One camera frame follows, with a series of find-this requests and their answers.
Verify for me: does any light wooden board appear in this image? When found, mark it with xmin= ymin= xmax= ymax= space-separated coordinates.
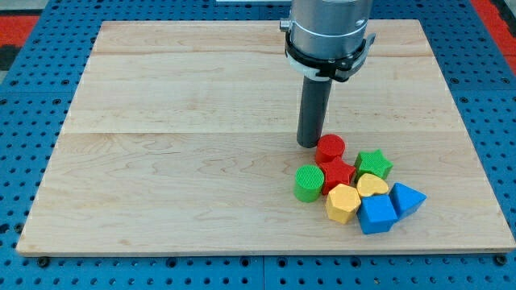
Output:
xmin=16 ymin=20 xmax=515 ymax=257

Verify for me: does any blue cube block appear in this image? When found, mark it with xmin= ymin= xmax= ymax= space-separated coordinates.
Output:
xmin=357 ymin=195 xmax=398 ymax=234

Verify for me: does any green star block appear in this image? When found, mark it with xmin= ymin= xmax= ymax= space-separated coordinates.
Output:
xmin=354 ymin=149 xmax=393 ymax=181

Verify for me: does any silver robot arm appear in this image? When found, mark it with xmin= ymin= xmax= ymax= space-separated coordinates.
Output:
xmin=280 ymin=0 xmax=372 ymax=60

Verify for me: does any yellow hexagon block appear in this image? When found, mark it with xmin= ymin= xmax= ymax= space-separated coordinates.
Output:
xmin=325 ymin=184 xmax=361 ymax=224

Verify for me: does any black white wrist clamp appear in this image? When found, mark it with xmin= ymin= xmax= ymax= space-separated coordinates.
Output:
xmin=285 ymin=32 xmax=377 ymax=82

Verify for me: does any red cylinder block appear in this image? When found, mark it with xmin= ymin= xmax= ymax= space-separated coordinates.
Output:
xmin=315 ymin=135 xmax=346 ymax=164

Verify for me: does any red star block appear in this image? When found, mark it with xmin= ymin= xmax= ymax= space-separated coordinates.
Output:
xmin=319 ymin=158 xmax=356 ymax=195

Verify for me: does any green cylinder block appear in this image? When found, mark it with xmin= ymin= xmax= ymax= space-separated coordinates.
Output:
xmin=293 ymin=164 xmax=324 ymax=203

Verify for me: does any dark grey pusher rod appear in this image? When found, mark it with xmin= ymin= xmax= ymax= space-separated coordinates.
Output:
xmin=297 ymin=77 xmax=332 ymax=148

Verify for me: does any blue triangle block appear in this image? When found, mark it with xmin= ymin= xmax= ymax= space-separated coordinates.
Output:
xmin=389 ymin=183 xmax=427 ymax=220

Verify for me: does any yellow heart block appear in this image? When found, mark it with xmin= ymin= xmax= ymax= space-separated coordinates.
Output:
xmin=356 ymin=173 xmax=389 ymax=198

